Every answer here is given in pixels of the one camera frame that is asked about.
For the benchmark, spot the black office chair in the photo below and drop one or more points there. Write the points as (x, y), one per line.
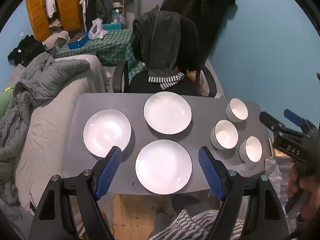
(191, 45)

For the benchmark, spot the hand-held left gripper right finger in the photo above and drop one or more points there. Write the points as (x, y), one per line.
(210, 175)

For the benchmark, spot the dark grey hoodie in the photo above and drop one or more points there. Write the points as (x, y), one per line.
(160, 42)

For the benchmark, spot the dark hanging clothes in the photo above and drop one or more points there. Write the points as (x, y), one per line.
(98, 7)

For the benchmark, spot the black hanging coat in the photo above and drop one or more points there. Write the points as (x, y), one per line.
(200, 5)

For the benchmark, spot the bed with grey sheet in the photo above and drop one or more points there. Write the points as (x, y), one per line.
(50, 135)

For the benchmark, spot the beige clothes pile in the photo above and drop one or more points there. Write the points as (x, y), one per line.
(56, 38)

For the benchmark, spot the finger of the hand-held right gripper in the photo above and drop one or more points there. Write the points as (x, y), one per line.
(292, 116)
(271, 122)

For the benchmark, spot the grey duvet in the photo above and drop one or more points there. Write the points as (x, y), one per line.
(37, 80)

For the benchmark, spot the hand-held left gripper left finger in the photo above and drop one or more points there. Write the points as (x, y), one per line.
(110, 172)

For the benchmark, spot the clear plastic sheet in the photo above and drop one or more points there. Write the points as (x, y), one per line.
(277, 177)

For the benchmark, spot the blue box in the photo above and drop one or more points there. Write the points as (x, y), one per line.
(77, 42)

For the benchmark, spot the grey door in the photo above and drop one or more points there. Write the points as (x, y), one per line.
(147, 0)

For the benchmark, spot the grey white striped cloth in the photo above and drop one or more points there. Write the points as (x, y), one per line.
(166, 80)

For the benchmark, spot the person's right hand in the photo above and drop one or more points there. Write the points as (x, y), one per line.
(313, 192)

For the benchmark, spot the white bowl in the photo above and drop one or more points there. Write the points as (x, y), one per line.
(252, 150)
(238, 110)
(226, 135)

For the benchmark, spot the black clothes pile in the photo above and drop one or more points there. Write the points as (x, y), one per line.
(25, 48)

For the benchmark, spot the blue crate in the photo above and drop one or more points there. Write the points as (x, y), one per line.
(112, 26)

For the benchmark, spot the orange wardrobe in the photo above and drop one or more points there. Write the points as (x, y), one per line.
(67, 5)

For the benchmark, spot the white hanging shirt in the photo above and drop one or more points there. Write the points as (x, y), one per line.
(50, 0)

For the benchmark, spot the green checkered tablecloth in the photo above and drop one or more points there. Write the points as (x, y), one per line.
(112, 47)

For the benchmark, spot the white plate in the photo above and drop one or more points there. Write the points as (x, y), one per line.
(105, 132)
(162, 166)
(167, 112)

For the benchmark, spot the green pillow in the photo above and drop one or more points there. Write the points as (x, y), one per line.
(6, 100)

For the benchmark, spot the orange bag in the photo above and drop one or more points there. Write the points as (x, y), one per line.
(192, 75)

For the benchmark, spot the person's striped clothing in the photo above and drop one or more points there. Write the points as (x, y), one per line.
(190, 222)

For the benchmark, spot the white plastic bag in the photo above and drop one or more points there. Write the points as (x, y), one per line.
(96, 31)
(205, 85)

